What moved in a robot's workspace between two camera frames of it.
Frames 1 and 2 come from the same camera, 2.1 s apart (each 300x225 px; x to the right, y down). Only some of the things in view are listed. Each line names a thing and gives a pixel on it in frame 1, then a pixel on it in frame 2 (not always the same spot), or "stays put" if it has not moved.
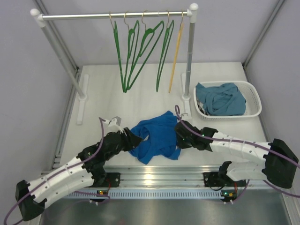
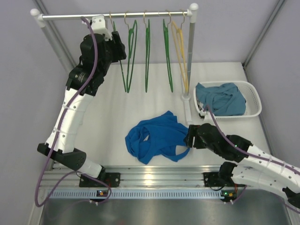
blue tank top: x=162 y=140 stays put
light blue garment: x=226 y=100 stays put
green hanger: x=124 y=84 stays put
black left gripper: x=129 y=138 → x=119 y=48
